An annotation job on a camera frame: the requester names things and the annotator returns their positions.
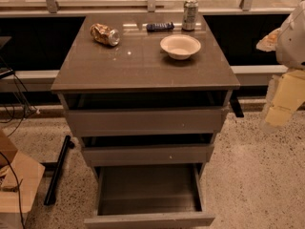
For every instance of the white paper bowl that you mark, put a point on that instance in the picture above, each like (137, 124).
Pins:
(180, 46)

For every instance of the grey drawer cabinet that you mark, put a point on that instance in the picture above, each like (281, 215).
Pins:
(137, 74)

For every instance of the grey bottom drawer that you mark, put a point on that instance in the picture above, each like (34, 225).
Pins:
(149, 197)

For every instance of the crushed gold soda can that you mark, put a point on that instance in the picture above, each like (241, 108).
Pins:
(105, 34)

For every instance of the upright silver soda can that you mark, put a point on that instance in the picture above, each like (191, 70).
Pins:
(189, 15)

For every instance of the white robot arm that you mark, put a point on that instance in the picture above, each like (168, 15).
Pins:
(288, 41)

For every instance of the black metal bar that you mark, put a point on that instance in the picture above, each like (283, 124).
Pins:
(56, 168)

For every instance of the grey drawer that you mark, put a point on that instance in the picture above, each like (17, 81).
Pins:
(149, 197)
(147, 155)
(84, 123)

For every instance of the cardboard box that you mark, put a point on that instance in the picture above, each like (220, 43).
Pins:
(21, 177)

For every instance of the dark blue remote control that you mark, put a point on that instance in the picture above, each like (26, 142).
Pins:
(160, 27)

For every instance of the grey middle drawer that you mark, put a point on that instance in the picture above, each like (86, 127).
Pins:
(147, 155)

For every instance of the grey top drawer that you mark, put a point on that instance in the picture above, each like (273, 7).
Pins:
(84, 123)

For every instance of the black cabinet rear leg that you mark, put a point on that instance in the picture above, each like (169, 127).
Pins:
(236, 107)

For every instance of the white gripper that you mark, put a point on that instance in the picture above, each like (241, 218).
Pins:
(293, 43)

